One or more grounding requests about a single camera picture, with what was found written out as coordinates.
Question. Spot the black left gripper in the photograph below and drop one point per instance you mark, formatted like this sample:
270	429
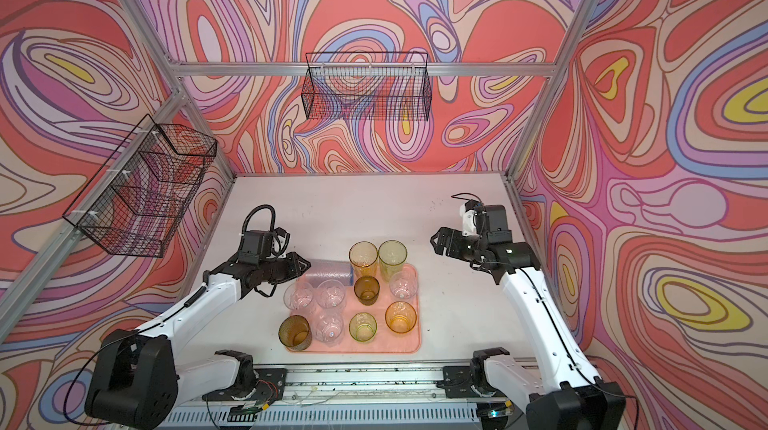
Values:
293	262

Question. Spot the clear glass small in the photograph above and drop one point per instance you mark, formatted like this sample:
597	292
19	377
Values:
403	285

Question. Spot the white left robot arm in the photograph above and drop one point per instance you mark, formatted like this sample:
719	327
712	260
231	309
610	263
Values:
137	382

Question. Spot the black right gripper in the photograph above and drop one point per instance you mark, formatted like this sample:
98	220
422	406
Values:
455	239

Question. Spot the pink plastic tray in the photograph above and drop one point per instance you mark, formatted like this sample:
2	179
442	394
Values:
384	342

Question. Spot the blue textured tall glass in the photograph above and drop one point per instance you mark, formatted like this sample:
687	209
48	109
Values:
324	270

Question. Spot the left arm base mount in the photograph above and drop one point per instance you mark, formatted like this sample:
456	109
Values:
262	385

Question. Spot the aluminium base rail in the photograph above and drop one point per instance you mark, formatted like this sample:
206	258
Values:
362	395

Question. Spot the black wire basket left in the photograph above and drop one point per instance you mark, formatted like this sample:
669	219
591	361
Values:
147	196

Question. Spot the dark olive dotted glass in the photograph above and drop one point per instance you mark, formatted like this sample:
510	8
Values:
295	333

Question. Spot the clear faceted glass tumbler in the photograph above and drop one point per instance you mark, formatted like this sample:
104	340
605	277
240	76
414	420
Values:
299	297

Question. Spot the small dark amber glass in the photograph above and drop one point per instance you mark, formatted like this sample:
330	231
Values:
367	290

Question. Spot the amber glass tumbler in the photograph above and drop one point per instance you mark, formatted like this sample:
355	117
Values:
401	317

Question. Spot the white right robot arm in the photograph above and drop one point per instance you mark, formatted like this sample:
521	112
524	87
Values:
568	392

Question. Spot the black wire basket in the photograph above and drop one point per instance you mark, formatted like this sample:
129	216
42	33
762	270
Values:
147	196
367	86

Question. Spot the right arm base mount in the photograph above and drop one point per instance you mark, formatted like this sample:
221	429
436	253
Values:
469	381

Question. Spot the yellow-green tall glass back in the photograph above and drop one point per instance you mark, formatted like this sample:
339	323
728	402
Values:
392	255

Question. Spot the yellow tall glass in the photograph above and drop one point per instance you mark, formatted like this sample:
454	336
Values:
363	257

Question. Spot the green glass tumbler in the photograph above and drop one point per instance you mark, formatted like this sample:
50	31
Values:
362	327

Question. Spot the black wire basket back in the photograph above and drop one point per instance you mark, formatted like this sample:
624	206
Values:
367	86

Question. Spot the clear glass tumbler front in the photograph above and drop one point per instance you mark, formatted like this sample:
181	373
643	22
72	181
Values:
328	327

